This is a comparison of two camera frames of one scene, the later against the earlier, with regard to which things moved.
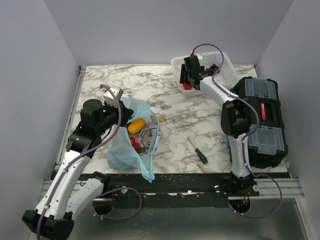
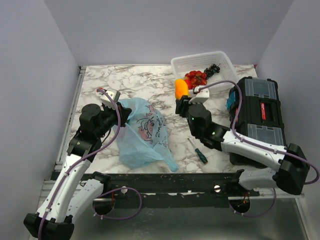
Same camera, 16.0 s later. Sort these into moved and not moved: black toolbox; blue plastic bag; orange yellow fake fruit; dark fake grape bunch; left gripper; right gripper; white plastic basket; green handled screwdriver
Moved: orange yellow fake fruit; blue plastic bag; right gripper
Not moved: left gripper; dark fake grape bunch; green handled screwdriver; black toolbox; white plastic basket
